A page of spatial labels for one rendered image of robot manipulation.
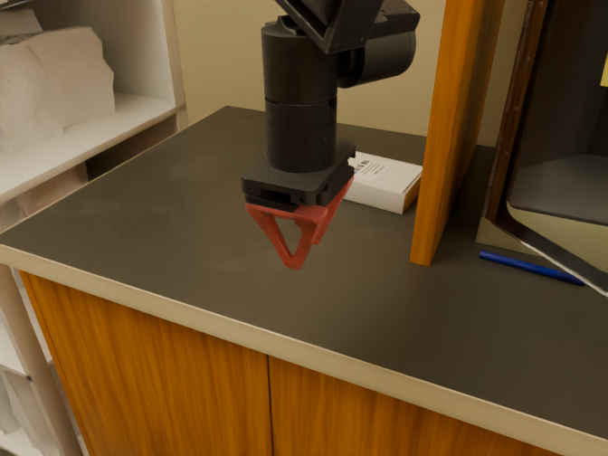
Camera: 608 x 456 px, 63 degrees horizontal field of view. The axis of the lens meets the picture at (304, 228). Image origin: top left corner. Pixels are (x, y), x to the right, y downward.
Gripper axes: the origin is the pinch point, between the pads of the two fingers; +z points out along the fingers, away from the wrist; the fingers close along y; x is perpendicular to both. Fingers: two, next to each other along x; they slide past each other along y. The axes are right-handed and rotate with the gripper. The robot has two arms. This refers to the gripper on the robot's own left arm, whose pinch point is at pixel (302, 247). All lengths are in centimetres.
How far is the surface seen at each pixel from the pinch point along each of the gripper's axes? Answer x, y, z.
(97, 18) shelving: 96, 75, -3
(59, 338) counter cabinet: 51, 6, 37
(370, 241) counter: 1.0, 27.2, 16.2
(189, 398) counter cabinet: 23.5, 6.1, 40.0
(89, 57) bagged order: 83, 57, 2
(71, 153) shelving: 72, 36, 18
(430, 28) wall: 5, 76, -6
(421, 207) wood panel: -6.5, 24.3, 7.1
